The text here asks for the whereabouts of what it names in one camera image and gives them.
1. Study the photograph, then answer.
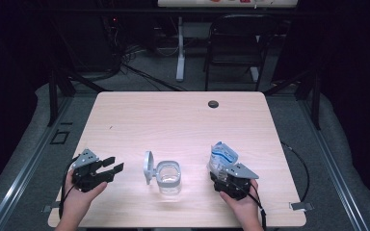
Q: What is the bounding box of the aluminium floor rail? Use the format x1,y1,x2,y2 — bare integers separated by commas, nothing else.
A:
0,95,75,231
298,95,370,231

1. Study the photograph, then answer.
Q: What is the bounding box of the bundle of floor cables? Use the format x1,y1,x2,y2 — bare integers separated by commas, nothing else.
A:
119,41,187,92

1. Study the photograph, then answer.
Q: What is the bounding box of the blue and white pouch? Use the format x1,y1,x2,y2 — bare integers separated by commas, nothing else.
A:
207,141,240,181

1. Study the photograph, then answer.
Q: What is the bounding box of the left hand-held gripper black cable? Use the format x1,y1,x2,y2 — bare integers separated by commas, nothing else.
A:
58,155,80,219

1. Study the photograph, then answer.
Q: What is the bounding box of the person's left hand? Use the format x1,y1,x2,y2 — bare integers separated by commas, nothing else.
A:
63,172,108,210

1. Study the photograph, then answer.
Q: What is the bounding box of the person's right hand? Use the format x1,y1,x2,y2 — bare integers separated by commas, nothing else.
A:
220,178,263,223

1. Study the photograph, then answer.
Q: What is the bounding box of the grey tape strip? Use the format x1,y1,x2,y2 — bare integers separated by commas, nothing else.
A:
289,201,315,212
41,204,61,214

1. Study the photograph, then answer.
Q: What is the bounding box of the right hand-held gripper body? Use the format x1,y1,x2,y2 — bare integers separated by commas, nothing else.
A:
209,163,260,202

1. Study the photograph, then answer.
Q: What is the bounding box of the thin black cable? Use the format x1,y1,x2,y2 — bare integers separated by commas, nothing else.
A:
280,141,311,204

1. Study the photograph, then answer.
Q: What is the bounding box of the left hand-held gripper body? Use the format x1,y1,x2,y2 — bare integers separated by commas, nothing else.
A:
70,148,115,193

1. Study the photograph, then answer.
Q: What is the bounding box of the right hand-held gripper black cable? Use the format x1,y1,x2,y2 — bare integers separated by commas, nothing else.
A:
234,182,268,231

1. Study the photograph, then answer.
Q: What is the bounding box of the clear jar with grey lid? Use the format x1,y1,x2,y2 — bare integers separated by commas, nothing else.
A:
143,150,183,195

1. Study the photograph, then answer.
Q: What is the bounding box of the black metal stand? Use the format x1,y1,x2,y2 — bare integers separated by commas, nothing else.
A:
47,64,110,127
263,68,322,131

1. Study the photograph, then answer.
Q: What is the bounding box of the hand-held gripper black cable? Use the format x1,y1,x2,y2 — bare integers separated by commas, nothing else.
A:
234,182,268,231
58,155,80,219

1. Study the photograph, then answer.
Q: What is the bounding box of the black folding chair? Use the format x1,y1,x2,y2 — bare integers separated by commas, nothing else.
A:
203,13,278,92

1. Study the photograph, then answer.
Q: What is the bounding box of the white desk leg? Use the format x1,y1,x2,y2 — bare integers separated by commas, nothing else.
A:
175,15,187,83

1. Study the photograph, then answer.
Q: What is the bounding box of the dark equipment box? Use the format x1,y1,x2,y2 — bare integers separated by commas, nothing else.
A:
61,15,117,73

